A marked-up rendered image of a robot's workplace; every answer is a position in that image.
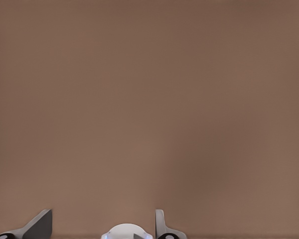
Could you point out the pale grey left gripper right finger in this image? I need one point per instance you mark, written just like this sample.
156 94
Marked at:
160 225

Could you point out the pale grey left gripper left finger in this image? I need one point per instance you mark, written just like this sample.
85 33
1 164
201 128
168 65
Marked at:
37 227

